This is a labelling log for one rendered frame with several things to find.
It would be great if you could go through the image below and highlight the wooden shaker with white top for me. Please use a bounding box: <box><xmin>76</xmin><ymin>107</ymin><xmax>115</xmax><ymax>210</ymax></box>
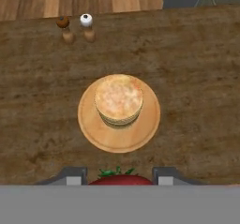
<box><xmin>80</xmin><ymin>13</ymin><xmax>97</xmax><ymax>43</ymax></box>

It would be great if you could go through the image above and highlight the red strawberry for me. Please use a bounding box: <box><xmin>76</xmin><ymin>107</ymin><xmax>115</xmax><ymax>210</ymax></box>
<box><xmin>88</xmin><ymin>166</ymin><xmax>155</xmax><ymax>187</ymax></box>

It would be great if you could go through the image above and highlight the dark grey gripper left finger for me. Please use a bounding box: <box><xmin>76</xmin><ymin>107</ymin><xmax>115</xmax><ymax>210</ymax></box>
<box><xmin>35</xmin><ymin>166</ymin><xmax>88</xmax><ymax>187</ymax></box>

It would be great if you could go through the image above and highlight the round wooden plate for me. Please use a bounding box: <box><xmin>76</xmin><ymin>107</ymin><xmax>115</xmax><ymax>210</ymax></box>
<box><xmin>77</xmin><ymin>74</ymin><xmax>162</xmax><ymax>154</ymax></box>

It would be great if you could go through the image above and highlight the wooden shaker with brown top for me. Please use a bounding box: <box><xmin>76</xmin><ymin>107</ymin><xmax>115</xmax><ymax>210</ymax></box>
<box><xmin>55</xmin><ymin>15</ymin><xmax>75</xmax><ymax>45</ymax></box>

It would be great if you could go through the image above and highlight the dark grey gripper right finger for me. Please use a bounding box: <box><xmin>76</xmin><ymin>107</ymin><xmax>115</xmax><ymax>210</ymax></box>
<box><xmin>152</xmin><ymin>166</ymin><xmax>205</xmax><ymax>187</ymax></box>

